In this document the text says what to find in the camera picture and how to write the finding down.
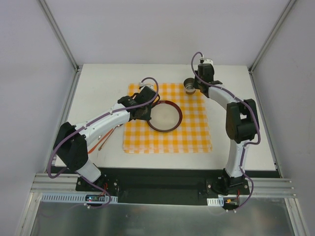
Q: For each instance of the yellow white checkered cloth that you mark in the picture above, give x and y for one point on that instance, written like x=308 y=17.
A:
x=192 y=135

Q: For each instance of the aluminium left side rail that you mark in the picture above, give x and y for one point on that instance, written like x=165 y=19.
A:
x=65 y=111

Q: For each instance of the aluminium frame post left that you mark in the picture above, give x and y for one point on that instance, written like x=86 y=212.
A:
x=58 y=33

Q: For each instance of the metal cup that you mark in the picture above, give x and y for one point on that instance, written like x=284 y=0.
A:
x=188 y=85

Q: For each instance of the aluminium frame post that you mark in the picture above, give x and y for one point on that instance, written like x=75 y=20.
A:
x=58 y=33
x=271 y=36

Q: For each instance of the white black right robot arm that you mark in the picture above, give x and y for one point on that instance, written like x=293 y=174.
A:
x=241 y=123

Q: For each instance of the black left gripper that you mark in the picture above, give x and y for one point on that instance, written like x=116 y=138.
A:
x=143 y=113

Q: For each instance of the orange chopsticks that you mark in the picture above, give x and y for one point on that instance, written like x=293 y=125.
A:
x=101 y=142

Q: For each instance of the red rimmed cream plate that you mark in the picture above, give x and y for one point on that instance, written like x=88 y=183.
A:
x=166 y=116

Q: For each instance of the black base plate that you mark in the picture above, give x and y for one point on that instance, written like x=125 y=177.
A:
x=164 y=186

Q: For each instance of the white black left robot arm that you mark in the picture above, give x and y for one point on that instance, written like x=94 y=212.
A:
x=72 y=141

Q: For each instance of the left white cable duct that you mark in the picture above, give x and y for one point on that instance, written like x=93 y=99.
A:
x=77 y=198

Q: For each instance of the aluminium right side rail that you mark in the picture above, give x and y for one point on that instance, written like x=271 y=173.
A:
x=268 y=137

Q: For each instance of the aluminium front rail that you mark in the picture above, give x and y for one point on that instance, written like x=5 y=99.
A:
x=263 y=187

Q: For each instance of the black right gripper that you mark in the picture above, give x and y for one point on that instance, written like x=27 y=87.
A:
x=200 y=86

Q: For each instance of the aluminium frame post right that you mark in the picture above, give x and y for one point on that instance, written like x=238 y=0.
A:
x=271 y=36

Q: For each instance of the aluminium rail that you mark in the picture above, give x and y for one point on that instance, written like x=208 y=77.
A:
x=263 y=187
x=268 y=137
x=65 y=111

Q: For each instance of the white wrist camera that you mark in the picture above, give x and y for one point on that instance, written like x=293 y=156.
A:
x=206 y=61
x=143 y=84

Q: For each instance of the right white cable duct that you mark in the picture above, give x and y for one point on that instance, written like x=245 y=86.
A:
x=215 y=202

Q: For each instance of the white cable duct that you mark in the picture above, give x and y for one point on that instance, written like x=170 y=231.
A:
x=215 y=202
x=77 y=198

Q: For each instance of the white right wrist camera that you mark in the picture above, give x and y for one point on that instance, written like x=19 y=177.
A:
x=206 y=61

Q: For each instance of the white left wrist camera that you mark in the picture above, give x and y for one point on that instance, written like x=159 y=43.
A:
x=143 y=84

